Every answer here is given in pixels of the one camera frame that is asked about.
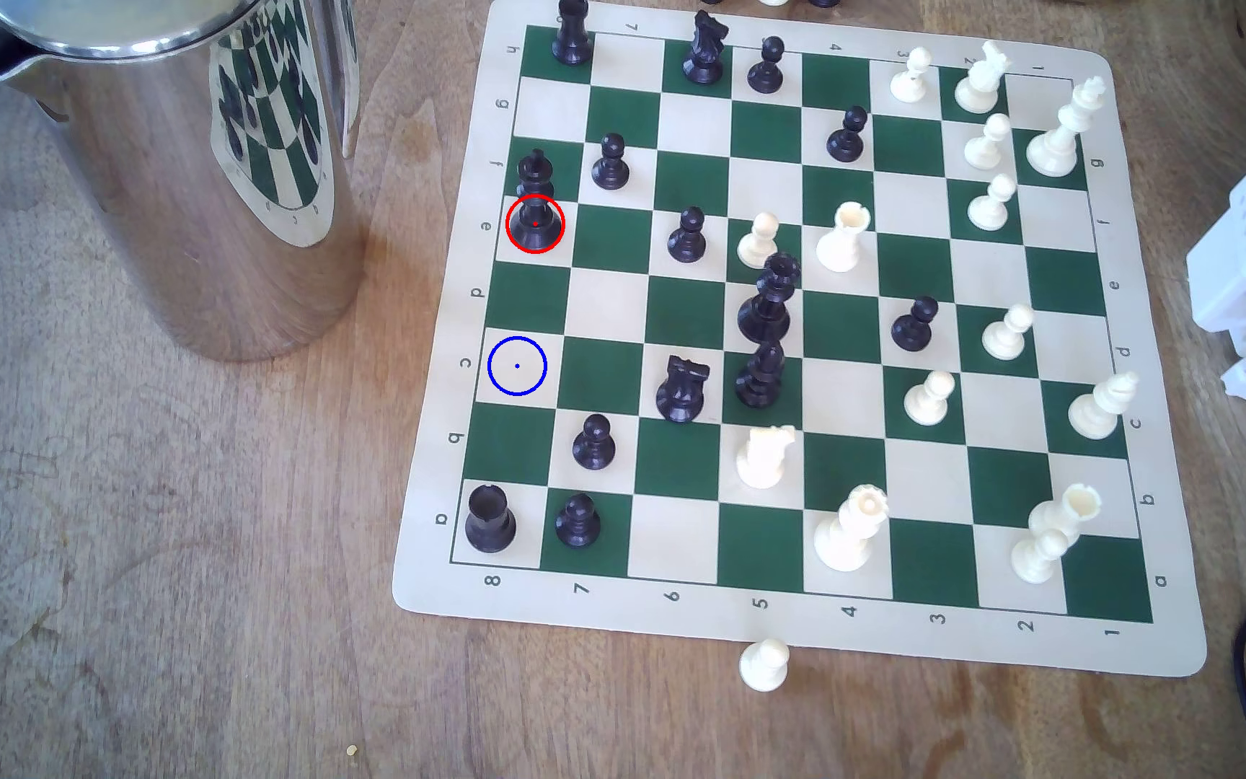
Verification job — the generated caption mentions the black chess rook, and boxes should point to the black chess rook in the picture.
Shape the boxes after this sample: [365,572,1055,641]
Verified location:
[465,483,518,555]

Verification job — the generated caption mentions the white chess rook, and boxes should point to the white chess rook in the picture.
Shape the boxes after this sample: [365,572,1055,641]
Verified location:
[816,202,872,274]
[1030,483,1105,547]

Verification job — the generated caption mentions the white chess knight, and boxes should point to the white chess knight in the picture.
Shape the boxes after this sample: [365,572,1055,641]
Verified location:
[954,41,1012,116]
[735,424,798,490]

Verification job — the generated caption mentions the black chess king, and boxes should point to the black chess king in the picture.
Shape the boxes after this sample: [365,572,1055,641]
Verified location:
[508,149,566,253]

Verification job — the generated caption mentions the black chess queen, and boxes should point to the black chess queen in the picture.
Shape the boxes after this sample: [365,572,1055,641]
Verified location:
[736,252,803,346]

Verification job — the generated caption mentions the white chess queen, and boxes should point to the white chess queen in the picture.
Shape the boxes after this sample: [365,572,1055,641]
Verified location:
[813,483,891,573]

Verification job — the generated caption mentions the black chess bishop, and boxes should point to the black chess bishop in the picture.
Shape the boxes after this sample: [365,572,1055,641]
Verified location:
[552,0,595,66]
[734,340,787,410]

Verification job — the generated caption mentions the black chess pawn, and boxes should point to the black chess pawn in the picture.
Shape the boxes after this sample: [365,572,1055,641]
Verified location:
[591,133,632,192]
[890,295,940,353]
[572,414,617,471]
[554,493,601,549]
[667,206,709,264]
[747,35,787,95]
[826,105,870,164]

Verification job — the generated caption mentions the black chess knight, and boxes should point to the black chess knight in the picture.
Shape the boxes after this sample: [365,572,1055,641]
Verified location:
[682,9,733,87]
[655,355,712,424]

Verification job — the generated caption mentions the white chess king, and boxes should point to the white chess king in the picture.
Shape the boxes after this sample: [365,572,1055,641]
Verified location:
[1025,76,1109,180]

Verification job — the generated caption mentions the white chess pawn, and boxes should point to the white chess pawn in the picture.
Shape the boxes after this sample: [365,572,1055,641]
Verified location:
[967,173,1018,232]
[963,113,1014,171]
[982,304,1036,363]
[903,370,956,428]
[738,638,792,694]
[889,46,935,105]
[1010,528,1070,586]
[736,212,781,270]

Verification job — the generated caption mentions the green white chess mat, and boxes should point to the green white chess mat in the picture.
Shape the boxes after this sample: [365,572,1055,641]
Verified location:
[392,0,1209,679]

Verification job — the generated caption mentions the stainless steel pitcher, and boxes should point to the stainless steel pitcher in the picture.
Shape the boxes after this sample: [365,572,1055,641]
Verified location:
[0,0,370,364]

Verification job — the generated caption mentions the white chess bishop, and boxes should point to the white chess bishop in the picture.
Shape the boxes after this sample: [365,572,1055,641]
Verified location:
[1067,371,1141,441]

